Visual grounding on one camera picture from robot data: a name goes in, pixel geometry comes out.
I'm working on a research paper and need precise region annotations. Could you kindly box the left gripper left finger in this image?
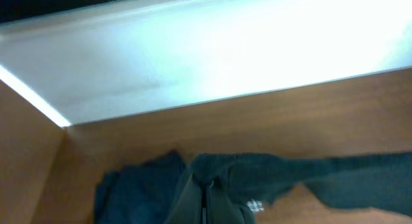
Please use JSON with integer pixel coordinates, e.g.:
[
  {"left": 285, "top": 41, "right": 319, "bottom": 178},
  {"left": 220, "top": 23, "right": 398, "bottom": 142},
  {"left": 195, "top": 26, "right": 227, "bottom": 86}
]
[{"left": 164, "top": 175, "right": 206, "bottom": 224}]

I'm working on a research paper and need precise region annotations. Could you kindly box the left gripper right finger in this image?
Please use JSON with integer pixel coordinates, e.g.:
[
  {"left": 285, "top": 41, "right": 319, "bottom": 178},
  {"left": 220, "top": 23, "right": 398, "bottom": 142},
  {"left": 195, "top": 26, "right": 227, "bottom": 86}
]
[{"left": 205, "top": 182, "right": 256, "bottom": 224}]

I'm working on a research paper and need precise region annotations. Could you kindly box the dark green t-shirt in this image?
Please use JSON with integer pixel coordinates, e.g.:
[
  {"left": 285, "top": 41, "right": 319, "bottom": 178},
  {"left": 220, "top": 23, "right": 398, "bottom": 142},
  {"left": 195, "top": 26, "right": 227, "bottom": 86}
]
[{"left": 189, "top": 152, "right": 411, "bottom": 216}]

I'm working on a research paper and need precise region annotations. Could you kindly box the folded navy blue garment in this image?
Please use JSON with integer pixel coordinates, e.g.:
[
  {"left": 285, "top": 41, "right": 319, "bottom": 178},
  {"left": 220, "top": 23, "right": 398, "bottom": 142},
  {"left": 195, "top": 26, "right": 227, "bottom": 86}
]
[{"left": 93, "top": 151, "right": 185, "bottom": 224}]

